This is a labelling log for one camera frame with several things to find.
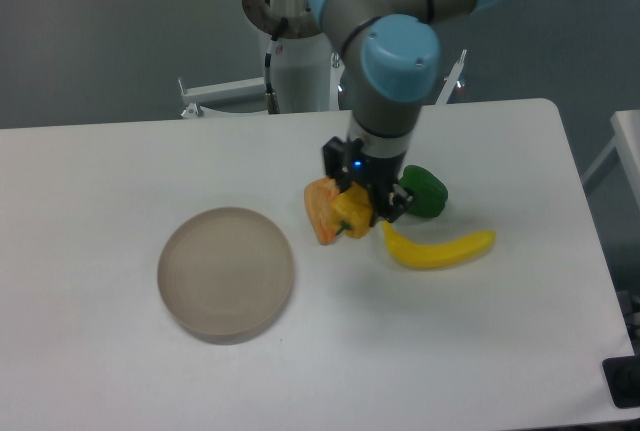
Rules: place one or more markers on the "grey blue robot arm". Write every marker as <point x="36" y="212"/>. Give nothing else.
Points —
<point x="392" y="54"/>

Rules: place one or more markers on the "orange toy sandwich wedge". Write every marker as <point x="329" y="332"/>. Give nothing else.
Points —
<point x="318" y="196"/>

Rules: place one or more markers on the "green toy bell pepper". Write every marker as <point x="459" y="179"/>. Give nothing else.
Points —
<point x="429" y="193"/>

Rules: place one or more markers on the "white side table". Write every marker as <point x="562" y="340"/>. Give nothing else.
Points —
<point x="622" y="148"/>

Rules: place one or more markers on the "yellow toy bell pepper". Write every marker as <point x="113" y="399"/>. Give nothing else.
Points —
<point x="351" y="212"/>

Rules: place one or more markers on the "black device at edge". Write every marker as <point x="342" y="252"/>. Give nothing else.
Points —
<point x="622" y="377"/>

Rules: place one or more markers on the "beige round plate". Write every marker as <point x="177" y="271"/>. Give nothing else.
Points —
<point x="226" y="274"/>

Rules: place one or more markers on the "yellow toy banana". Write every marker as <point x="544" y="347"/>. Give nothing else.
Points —
<point x="434" y="256"/>

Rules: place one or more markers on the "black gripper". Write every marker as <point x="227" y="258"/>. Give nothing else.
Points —
<point x="378" y="175"/>

